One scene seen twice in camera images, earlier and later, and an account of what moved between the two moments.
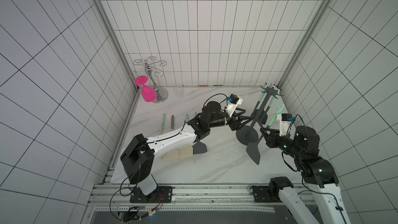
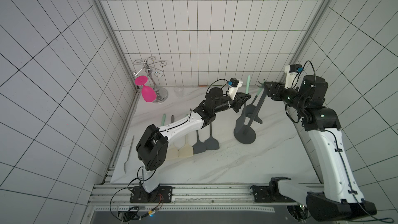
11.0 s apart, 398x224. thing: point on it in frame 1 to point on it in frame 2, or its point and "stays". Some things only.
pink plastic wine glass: [148, 93] stays
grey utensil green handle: [199, 148] stays
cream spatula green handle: [163, 121] stays
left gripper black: [236, 124] to [239, 100]
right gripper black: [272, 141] to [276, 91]
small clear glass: [179, 91] stays
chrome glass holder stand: [150, 64] stays
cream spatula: [186, 150] stays
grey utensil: [254, 149] to [211, 143]
